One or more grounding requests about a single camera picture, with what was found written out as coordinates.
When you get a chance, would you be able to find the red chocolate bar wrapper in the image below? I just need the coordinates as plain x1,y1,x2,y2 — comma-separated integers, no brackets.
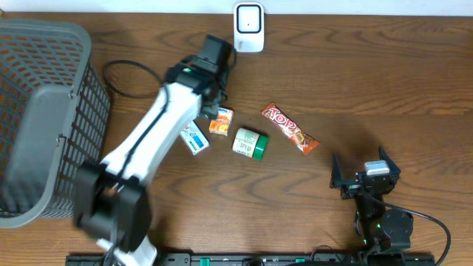
262,103,319,155

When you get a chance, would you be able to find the white blue medicine box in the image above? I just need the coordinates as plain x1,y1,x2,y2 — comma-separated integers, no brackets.
180,121,210,155

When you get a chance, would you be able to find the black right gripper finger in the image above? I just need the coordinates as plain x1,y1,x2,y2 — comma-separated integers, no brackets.
378,146,401,176
330,154,343,188

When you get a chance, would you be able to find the dark grey plastic basket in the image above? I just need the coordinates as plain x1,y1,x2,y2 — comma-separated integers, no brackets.
1,18,111,229

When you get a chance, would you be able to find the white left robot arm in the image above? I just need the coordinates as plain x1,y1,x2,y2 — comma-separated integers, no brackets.
72,35,237,265

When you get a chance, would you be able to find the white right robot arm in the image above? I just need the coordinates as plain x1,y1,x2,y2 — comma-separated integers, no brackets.
330,147,413,252

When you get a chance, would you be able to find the orange small carton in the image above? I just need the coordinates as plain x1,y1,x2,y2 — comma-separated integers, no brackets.
208,107,234,136

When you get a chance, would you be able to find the white jar green lid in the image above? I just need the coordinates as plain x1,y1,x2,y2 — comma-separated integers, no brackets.
232,128,268,160

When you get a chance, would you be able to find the white barcode scanner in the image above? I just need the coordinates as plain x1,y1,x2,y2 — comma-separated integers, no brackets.
234,2,265,53

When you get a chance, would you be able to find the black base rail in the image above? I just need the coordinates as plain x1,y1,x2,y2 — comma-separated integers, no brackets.
66,252,437,266

